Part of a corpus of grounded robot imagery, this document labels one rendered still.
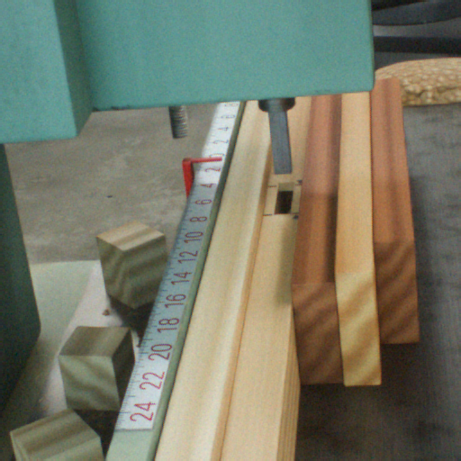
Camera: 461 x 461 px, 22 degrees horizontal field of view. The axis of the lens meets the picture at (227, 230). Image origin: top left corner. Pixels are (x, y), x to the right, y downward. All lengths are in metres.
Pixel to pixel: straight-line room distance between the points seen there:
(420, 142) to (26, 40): 0.32
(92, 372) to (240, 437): 0.29
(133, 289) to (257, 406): 0.38
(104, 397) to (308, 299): 0.24
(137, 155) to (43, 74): 2.84
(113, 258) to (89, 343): 0.12
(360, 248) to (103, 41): 0.16
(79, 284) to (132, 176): 2.37
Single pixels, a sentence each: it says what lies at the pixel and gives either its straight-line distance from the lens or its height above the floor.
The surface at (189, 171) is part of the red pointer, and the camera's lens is 0.62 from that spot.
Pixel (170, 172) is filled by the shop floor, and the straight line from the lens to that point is 3.23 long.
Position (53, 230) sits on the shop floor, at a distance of 2.99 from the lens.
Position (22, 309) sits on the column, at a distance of 0.77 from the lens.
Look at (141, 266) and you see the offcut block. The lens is 0.82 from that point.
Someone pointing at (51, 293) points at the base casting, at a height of 0.80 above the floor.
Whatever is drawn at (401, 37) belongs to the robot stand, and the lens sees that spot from 1.31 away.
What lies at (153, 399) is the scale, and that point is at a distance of 0.43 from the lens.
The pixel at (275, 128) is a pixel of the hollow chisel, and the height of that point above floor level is 0.98.
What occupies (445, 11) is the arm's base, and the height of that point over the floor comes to 0.83.
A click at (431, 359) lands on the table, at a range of 0.54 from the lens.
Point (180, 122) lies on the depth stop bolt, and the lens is 0.67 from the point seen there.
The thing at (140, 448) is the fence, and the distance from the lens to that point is 0.41.
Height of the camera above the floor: 1.18
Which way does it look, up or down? 25 degrees down
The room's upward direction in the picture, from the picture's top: 7 degrees counter-clockwise
